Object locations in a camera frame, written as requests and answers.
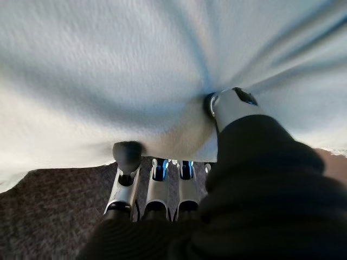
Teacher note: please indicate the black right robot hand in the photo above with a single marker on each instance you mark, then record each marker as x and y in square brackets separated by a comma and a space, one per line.
[271, 203]

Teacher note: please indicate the grey fabric armchair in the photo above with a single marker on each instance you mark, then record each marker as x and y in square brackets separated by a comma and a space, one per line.
[54, 216]

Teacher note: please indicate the white fringed cushion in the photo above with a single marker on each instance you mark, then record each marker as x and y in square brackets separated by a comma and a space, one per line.
[122, 67]

